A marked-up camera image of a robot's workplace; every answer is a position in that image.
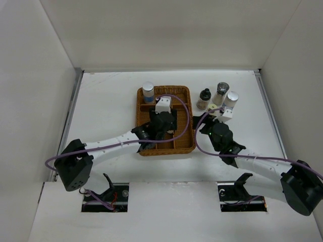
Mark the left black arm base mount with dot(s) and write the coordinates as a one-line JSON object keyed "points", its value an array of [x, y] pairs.
{"points": [[113, 200]]}

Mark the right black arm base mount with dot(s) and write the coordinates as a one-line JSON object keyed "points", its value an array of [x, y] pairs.
{"points": [[234, 197]]}

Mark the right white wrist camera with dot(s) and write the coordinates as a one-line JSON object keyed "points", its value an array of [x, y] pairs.
{"points": [[226, 115]]}

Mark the blue-label silver-cap shaker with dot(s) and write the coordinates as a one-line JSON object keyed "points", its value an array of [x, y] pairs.
{"points": [[148, 92], [230, 100]]}

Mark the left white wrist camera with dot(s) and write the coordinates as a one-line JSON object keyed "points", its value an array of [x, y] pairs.
{"points": [[163, 105]]}

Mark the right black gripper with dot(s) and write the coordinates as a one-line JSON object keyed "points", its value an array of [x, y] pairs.
{"points": [[208, 119]]}

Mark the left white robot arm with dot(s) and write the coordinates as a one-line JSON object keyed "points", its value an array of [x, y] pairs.
{"points": [[79, 158]]}

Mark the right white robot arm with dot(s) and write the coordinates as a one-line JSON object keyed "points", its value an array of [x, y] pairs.
{"points": [[292, 182]]}

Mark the clear-top pepper grinder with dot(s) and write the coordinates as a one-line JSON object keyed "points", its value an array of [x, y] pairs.
{"points": [[219, 96]]}

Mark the yellow-capped white bottle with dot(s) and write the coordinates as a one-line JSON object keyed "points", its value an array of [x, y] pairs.
{"points": [[213, 110]]}

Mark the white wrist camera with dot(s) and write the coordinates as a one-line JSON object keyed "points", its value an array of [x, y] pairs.
{"points": [[163, 105], [226, 115]]}

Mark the black-capped glass spice bottle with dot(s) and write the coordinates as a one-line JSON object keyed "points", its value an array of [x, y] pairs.
{"points": [[204, 98]]}

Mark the brown wicker divided basket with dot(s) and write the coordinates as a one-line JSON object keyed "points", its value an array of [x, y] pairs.
{"points": [[184, 142]]}

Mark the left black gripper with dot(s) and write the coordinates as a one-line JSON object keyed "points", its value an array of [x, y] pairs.
{"points": [[153, 114]]}

